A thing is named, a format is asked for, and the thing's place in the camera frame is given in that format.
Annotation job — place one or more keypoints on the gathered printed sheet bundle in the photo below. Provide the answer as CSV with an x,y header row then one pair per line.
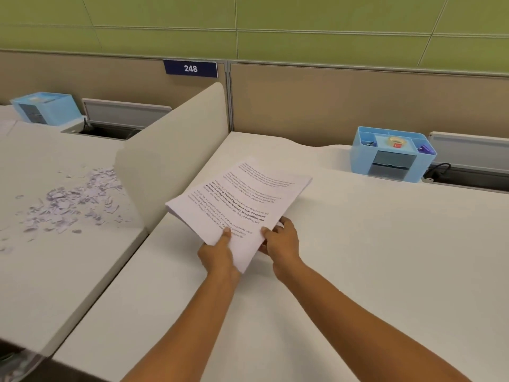
x,y
238,202

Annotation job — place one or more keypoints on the heap of paper scraps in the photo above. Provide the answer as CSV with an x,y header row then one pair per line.
x,y
63,202

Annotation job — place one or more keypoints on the grey partition post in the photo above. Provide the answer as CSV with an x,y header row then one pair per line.
x,y
229,97

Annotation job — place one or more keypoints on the person's right hand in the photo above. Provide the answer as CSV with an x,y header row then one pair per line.
x,y
284,250

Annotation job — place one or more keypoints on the white desk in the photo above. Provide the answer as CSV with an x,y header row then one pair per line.
x,y
397,254
47,282

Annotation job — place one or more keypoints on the clear tape roll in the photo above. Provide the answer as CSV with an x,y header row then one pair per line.
x,y
391,141

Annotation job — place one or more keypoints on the beige partition panel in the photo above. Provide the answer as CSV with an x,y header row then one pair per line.
x,y
358,103
79,77

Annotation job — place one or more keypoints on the person's left forearm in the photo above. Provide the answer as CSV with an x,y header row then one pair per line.
x,y
187,334

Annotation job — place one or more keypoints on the purple stapler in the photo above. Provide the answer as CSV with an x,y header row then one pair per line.
x,y
425,148
370,143

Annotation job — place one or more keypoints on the person's right forearm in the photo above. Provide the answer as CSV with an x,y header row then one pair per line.
x,y
366,334

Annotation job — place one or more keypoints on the blue number sign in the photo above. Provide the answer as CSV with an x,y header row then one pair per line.
x,y
175,68

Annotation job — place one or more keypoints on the white side divider panel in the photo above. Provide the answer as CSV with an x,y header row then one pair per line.
x,y
171,163

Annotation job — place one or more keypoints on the person's left hand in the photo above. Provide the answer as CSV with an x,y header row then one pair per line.
x,y
218,262

